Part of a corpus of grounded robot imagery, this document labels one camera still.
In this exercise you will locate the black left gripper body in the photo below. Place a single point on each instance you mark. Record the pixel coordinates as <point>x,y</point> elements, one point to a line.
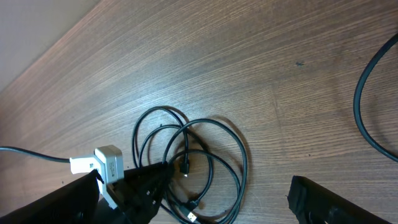
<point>137,197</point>

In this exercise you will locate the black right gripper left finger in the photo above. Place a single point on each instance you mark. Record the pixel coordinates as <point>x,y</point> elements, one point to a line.
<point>75,202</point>

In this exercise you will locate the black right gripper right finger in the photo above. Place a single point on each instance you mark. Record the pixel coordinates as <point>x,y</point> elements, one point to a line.
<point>312,203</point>

